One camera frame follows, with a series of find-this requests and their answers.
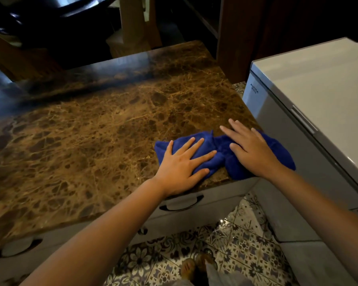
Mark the person's left little finger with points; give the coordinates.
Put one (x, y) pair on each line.
(169, 147)

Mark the black round pot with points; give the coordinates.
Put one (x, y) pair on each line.
(47, 17)

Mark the grey drawer cabinet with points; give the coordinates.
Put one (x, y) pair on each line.
(179, 218)

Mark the person's left foot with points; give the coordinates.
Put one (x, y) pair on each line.
(188, 268)

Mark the person's foot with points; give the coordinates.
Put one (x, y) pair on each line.
(188, 268)
(203, 260)

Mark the person's right foot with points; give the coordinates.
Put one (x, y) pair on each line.
(203, 260)

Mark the dark wooden cabinet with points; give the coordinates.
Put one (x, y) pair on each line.
(256, 26)

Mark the person's right hand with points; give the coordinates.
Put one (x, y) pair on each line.
(255, 154)

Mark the person's right middle finger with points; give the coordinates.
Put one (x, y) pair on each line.
(238, 126)

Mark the person's left middle finger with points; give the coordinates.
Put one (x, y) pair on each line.
(194, 148)

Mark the light wooden post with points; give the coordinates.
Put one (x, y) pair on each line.
(134, 23)

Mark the blue microfibre cloth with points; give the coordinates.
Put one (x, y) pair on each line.
(223, 157)

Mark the person's right little finger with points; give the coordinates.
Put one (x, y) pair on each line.
(262, 136)

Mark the person's right thumb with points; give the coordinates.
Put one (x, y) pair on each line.
(236, 149)

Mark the person's left hand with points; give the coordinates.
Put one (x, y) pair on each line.
(176, 172)

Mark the brown wooden stand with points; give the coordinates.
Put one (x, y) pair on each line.
(18, 59)

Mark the person's left forearm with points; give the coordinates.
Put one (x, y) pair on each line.
(107, 235)

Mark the person's left thumb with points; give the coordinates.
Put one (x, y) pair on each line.
(200, 175)

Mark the person's right forearm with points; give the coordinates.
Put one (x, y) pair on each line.
(325, 217)

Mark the white chest freezer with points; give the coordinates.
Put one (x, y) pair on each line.
(322, 95)

